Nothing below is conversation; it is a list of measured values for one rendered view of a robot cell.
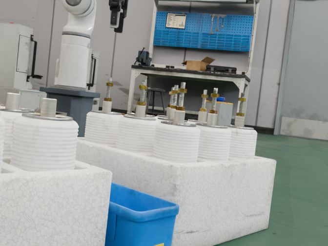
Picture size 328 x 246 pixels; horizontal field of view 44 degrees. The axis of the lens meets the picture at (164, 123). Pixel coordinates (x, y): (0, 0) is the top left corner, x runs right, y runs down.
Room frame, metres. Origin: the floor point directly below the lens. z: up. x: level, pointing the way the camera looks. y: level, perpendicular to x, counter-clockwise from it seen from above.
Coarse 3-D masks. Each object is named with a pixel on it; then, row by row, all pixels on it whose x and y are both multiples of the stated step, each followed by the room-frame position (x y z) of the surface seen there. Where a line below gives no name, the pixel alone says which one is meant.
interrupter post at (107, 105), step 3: (105, 102) 1.00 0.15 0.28; (108, 102) 1.00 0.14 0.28; (111, 102) 1.01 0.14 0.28; (102, 105) 1.01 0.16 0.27; (105, 105) 1.00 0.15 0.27; (108, 105) 1.00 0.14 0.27; (111, 105) 1.01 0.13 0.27; (102, 108) 1.00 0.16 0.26; (105, 108) 1.00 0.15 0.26; (108, 108) 1.00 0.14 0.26; (102, 111) 1.00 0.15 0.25; (105, 111) 1.00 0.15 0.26; (108, 111) 1.00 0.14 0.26
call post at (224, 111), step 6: (210, 102) 1.26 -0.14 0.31; (216, 102) 1.24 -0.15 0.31; (210, 108) 1.26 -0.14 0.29; (216, 108) 1.24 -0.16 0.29; (222, 108) 1.24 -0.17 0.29; (228, 108) 1.27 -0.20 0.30; (222, 114) 1.24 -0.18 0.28; (228, 114) 1.27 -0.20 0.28; (222, 120) 1.25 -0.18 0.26; (228, 120) 1.27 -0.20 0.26
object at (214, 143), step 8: (200, 128) 0.90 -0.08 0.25; (208, 128) 0.89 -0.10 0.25; (216, 128) 0.90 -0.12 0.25; (224, 128) 0.91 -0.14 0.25; (200, 136) 0.90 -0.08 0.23; (208, 136) 0.89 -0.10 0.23; (216, 136) 0.89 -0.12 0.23; (224, 136) 0.90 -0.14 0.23; (200, 144) 0.90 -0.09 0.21; (208, 144) 0.89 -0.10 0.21; (216, 144) 0.89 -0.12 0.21; (224, 144) 0.90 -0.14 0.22; (200, 152) 0.90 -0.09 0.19; (208, 152) 0.89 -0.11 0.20; (216, 152) 0.89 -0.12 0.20; (224, 152) 0.90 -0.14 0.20; (208, 160) 0.89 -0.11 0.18; (216, 160) 0.89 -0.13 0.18; (224, 160) 0.90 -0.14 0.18
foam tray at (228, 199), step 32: (96, 160) 0.90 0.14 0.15; (128, 160) 0.83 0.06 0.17; (160, 160) 0.79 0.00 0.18; (256, 160) 0.97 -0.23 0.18; (160, 192) 0.77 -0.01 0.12; (192, 192) 0.78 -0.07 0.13; (224, 192) 0.86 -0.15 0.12; (256, 192) 0.97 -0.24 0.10; (192, 224) 0.79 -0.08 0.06; (224, 224) 0.87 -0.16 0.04; (256, 224) 0.98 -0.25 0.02
